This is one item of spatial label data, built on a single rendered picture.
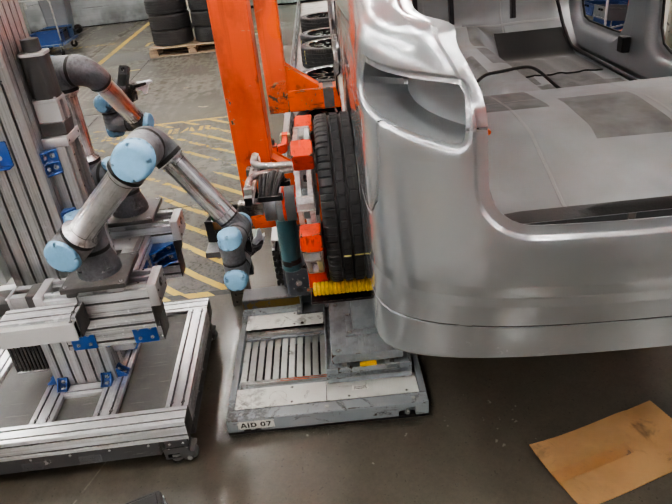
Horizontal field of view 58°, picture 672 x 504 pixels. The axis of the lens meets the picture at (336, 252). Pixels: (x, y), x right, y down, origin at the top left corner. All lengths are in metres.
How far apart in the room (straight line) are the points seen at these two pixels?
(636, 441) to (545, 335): 1.08
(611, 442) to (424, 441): 0.69
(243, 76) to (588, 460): 2.05
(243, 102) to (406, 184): 1.52
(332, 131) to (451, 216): 0.94
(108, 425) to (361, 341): 1.05
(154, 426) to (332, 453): 0.69
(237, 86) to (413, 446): 1.67
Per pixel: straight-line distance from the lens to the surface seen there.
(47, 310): 2.34
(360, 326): 2.69
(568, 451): 2.54
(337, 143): 2.16
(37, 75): 2.32
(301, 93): 4.76
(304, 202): 2.14
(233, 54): 2.75
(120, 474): 2.69
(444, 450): 2.50
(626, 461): 2.56
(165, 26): 10.73
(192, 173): 1.99
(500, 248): 1.39
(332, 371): 2.62
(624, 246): 1.46
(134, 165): 1.84
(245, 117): 2.81
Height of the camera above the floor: 1.85
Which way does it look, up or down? 29 degrees down
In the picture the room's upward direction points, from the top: 6 degrees counter-clockwise
